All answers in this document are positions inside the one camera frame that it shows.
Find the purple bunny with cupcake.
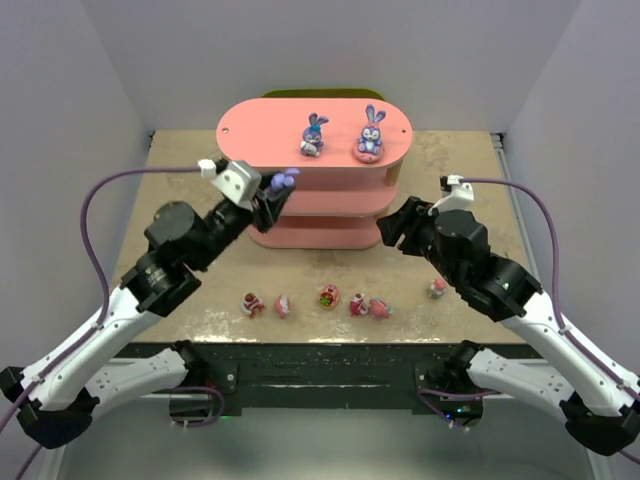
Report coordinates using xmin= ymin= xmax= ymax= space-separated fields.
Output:
xmin=269 ymin=168 xmax=300 ymax=194

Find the purple bunny with bottle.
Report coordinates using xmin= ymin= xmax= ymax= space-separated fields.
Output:
xmin=299 ymin=112 xmax=329 ymax=157

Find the red white strawberry toy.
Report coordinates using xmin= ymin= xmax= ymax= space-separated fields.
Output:
xmin=241 ymin=292 xmax=265 ymax=318

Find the red pink cake toy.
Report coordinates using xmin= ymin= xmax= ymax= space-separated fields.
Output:
xmin=349 ymin=293 xmax=369 ymax=317

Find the round pink flower toy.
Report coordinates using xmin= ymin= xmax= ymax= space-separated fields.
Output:
xmin=316 ymin=284 xmax=340 ymax=310

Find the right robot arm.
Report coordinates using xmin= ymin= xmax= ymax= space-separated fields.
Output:
xmin=376 ymin=197 xmax=639 ymax=456

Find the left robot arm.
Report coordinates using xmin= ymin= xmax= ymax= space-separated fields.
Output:
xmin=1 ymin=174 xmax=295 ymax=450

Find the pink three-tier shelf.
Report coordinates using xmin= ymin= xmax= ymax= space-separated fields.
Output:
xmin=216 ymin=98 xmax=412 ymax=250

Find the green board behind shelf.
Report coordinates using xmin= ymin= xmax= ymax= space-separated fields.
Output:
xmin=262 ymin=87 xmax=385 ymax=101

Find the pink green standing toy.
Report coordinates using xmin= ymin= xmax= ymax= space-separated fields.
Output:
xmin=427 ymin=278 xmax=447 ymax=299

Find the pink pig toy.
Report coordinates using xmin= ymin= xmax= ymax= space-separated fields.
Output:
xmin=369 ymin=298 xmax=393 ymax=320

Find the pink white lying toy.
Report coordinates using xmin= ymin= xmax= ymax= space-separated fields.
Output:
xmin=274 ymin=294 xmax=291 ymax=319

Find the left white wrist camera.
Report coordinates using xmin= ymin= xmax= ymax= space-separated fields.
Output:
xmin=198 ymin=158 xmax=262 ymax=210

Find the black base frame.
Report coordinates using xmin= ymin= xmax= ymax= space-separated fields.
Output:
xmin=114 ymin=341 xmax=541 ymax=419

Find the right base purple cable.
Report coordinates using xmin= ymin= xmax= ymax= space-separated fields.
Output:
xmin=417 ymin=387 xmax=501 ymax=432

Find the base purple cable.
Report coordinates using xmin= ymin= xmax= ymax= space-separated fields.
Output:
xmin=169 ymin=384 xmax=226 ymax=430
xmin=417 ymin=387 xmax=501 ymax=432

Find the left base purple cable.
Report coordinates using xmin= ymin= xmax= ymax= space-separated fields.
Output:
xmin=169 ymin=384 xmax=226 ymax=430

